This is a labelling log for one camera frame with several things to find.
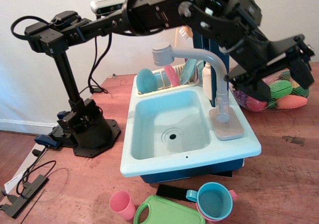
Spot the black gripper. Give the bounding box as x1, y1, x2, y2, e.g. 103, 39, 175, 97
222, 34, 314, 102

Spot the grey toy faucet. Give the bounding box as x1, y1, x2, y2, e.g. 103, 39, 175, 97
152, 42, 244, 140

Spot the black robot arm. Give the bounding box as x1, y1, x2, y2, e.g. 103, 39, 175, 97
18, 0, 314, 157

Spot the net bag of toy food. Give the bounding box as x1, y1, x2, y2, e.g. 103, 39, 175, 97
231, 69, 310, 112

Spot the white toy soap bottle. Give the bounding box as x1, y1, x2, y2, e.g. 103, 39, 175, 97
202, 63, 212, 101

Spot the tilted teal toy plate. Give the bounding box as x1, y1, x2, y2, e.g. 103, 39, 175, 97
179, 59, 196, 85

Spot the toy dish brush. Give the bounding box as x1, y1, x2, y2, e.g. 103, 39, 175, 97
174, 25, 193, 47

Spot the pink toy plate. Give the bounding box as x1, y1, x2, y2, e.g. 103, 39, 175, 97
164, 65, 180, 87

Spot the cream dish rack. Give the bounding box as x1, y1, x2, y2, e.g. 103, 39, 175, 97
134, 67, 199, 98

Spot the light blue toy sink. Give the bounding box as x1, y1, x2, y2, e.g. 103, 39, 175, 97
120, 86, 261, 183

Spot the pink toy mug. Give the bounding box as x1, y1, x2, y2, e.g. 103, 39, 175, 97
196, 190, 238, 222

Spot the teal toy mug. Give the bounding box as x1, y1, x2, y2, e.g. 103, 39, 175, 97
185, 182, 237, 222

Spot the black velcro strip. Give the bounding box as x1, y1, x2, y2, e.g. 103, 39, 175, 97
156, 184, 190, 202

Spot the green toy cutting board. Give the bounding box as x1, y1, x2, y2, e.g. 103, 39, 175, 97
134, 195, 206, 224

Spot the pink plastic cup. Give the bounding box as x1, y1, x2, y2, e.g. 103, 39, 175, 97
109, 190, 136, 221

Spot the blue table clamp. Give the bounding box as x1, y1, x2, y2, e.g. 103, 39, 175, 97
34, 134, 60, 149

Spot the black usb hub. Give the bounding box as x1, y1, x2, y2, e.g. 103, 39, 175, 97
0, 175, 49, 219

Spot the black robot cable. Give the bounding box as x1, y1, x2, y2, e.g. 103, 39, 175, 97
88, 32, 113, 94

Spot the grey depth camera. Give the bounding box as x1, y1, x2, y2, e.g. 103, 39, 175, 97
90, 0, 126, 16

